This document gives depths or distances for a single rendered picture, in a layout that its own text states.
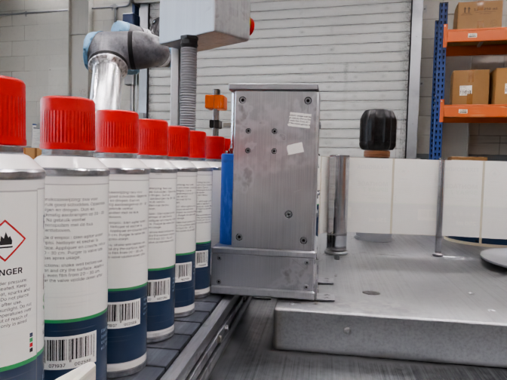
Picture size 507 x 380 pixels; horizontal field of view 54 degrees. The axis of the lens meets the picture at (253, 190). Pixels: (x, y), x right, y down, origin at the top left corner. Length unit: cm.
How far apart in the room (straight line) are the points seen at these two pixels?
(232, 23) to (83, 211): 71
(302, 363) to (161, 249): 21
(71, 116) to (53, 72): 678
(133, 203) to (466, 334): 40
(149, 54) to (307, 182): 107
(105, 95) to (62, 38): 566
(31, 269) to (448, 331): 46
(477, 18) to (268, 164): 441
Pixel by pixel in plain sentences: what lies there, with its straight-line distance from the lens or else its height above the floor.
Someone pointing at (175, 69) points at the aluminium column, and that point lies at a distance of 109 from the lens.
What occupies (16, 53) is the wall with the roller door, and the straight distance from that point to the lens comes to 752.
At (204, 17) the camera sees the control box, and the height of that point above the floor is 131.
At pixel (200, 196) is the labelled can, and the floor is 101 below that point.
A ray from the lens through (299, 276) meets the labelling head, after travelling 61.
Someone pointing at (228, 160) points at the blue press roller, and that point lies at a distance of 62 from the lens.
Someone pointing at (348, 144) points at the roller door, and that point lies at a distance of 540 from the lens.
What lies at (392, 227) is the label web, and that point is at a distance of 99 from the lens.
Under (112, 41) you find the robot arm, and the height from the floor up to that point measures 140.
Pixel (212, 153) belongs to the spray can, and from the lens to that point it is 71.
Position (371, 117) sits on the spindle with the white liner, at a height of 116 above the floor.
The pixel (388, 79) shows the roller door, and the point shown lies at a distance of 545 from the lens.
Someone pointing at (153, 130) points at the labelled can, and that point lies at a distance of 46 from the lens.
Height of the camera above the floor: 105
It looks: 3 degrees down
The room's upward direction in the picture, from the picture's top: 2 degrees clockwise
